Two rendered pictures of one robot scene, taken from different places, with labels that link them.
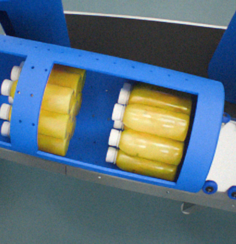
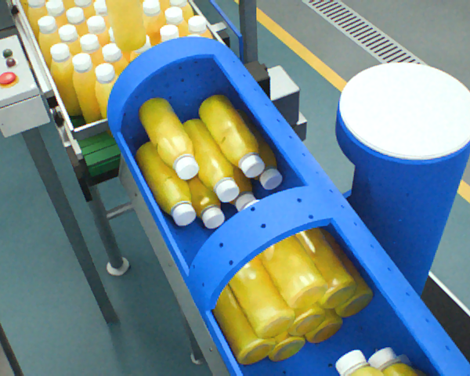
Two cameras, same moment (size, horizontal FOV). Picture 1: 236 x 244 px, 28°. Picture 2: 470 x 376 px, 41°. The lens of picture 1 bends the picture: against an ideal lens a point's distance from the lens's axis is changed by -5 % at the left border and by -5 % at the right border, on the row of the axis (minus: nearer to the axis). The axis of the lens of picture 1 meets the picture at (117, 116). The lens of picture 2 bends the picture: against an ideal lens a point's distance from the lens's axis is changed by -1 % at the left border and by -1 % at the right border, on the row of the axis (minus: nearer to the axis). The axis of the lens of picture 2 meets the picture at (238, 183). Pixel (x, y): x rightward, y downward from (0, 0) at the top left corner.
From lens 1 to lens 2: 0.40 m
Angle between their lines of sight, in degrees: 34
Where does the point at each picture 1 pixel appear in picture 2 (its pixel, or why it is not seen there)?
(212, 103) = not seen: outside the picture
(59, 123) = (267, 306)
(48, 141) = (238, 323)
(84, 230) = not seen: outside the picture
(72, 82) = (335, 279)
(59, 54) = (347, 220)
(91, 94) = (352, 337)
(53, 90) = (301, 258)
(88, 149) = not seen: outside the picture
